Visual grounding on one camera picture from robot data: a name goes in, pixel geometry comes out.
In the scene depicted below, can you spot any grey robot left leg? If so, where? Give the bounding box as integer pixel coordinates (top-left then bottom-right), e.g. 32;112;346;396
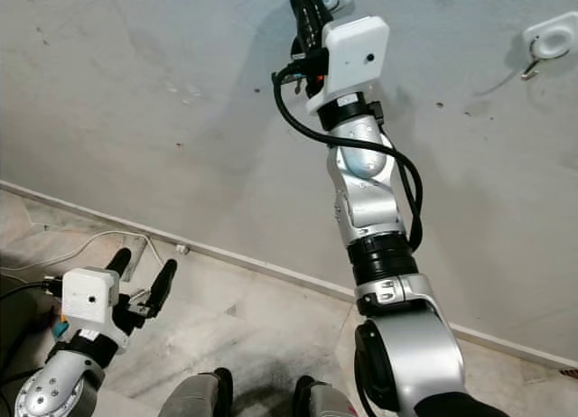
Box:
158;372;222;417

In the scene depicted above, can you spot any white floor cable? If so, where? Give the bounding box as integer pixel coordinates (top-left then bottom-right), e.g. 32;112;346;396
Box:
0;230;163;273

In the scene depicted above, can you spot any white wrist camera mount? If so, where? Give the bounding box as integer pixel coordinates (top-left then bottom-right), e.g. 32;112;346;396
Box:
319;16;391;111
61;267;121;335

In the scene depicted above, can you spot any long black left arm cable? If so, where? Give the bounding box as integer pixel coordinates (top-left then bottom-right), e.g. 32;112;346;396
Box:
0;280;66;301

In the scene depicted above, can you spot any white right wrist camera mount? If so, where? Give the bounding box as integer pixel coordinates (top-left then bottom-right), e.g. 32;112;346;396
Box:
319;16;391;111

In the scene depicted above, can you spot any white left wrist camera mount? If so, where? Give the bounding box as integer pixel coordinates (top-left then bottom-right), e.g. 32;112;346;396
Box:
61;267;121;335

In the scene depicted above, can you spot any black robot left foot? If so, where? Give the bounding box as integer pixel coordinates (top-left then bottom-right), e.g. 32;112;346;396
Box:
210;367;233;413

